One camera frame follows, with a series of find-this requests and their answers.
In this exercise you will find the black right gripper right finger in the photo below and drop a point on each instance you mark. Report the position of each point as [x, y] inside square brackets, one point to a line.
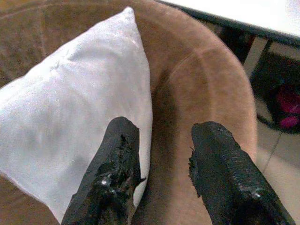
[229, 168]

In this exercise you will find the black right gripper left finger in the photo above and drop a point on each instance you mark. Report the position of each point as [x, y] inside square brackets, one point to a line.
[110, 168]

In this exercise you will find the white square pillow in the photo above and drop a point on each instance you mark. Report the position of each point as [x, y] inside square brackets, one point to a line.
[75, 105]

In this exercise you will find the brown suede sofa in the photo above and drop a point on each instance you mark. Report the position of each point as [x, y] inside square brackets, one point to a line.
[187, 82]

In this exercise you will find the black basket with pink items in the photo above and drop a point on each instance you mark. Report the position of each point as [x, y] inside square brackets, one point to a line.
[279, 93]

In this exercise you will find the white table with black frame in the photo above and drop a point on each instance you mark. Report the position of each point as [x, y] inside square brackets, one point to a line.
[246, 16]

